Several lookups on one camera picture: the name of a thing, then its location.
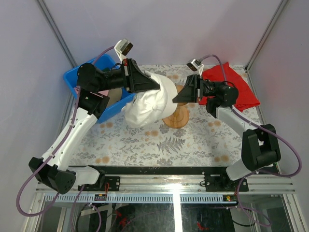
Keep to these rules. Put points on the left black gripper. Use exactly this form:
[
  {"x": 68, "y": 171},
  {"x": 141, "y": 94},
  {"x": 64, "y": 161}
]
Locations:
[{"x": 134, "y": 79}]

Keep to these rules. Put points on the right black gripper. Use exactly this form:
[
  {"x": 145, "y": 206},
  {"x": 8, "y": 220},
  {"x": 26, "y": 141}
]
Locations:
[{"x": 192, "y": 92}]

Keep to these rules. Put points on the wooden hat stand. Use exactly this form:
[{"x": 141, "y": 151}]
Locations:
[{"x": 179, "y": 118}]

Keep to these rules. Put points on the white cap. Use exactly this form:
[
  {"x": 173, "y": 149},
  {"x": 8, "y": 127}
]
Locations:
[{"x": 152, "y": 105}]

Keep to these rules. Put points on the red cloth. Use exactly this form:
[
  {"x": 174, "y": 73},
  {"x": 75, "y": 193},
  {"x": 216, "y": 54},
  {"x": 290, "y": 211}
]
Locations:
[{"x": 246, "y": 98}]

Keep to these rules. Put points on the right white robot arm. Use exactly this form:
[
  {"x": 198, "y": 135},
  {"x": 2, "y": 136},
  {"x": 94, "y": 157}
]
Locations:
[{"x": 260, "y": 147}]

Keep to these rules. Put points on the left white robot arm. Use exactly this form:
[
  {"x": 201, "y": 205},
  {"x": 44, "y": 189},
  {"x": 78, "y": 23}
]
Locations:
[{"x": 52, "y": 169}]

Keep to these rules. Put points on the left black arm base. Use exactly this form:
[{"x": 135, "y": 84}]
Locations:
[{"x": 107, "y": 183}]

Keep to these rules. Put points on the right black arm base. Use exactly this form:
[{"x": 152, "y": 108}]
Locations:
[{"x": 220, "y": 183}]

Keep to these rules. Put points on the khaki cap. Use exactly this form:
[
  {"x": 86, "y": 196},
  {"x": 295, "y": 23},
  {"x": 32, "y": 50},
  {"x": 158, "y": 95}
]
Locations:
[{"x": 115, "y": 96}]

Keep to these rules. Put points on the pink cap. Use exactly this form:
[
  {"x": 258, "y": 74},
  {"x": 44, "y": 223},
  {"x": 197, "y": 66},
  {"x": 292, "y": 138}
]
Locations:
[{"x": 100, "y": 93}]

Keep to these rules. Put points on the blue plastic bin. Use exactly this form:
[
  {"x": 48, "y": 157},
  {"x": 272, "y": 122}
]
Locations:
[{"x": 106, "y": 61}]

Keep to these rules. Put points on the floral table mat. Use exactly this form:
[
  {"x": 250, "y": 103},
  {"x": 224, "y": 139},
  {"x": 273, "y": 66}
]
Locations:
[{"x": 204, "y": 141}]

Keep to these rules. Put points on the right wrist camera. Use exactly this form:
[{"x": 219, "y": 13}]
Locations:
[{"x": 196, "y": 65}]

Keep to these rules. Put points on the aluminium rail frame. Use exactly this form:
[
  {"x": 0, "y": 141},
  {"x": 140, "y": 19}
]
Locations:
[{"x": 150, "y": 184}]

